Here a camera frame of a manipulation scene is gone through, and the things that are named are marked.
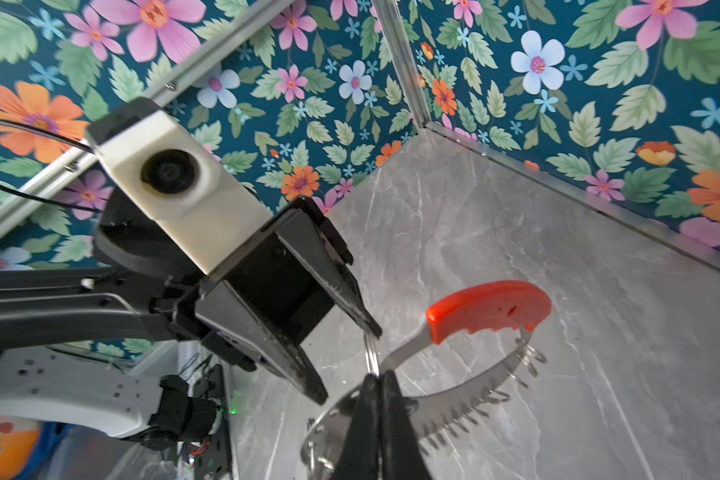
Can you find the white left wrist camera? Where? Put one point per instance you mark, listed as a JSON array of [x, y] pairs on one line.
[[176, 182]]

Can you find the red keyring with metal rings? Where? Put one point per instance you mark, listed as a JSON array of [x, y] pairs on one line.
[[513, 440]]

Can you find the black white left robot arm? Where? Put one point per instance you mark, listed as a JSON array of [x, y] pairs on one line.
[[146, 288]]

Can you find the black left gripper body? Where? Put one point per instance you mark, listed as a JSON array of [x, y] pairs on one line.
[[281, 288]]

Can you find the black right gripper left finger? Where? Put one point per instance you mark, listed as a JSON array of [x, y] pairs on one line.
[[359, 458]]

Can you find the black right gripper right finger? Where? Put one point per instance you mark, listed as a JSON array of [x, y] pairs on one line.
[[401, 457]]

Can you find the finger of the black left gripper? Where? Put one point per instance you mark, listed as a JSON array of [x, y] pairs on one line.
[[240, 324], [301, 238]]

